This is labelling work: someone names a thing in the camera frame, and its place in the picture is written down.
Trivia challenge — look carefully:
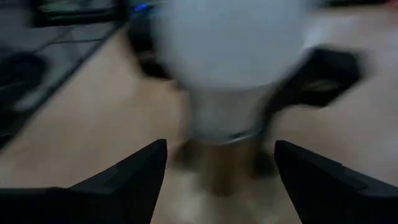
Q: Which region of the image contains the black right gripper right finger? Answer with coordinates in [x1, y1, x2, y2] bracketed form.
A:
[274, 139, 398, 224]

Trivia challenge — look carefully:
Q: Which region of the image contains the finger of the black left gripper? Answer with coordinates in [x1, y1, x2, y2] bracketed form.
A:
[126, 12, 175, 80]
[248, 45, 366, 180]

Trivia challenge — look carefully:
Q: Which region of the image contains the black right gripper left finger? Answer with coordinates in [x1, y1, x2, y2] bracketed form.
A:
[0, 139, 169, 224]

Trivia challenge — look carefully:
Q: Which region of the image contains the brass lamp socket base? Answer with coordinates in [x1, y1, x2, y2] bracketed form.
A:
[172, 136, 277, 198]

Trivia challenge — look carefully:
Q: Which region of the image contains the white frosted lightbulb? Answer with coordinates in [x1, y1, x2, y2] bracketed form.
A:
[154, 0, 313, 146]

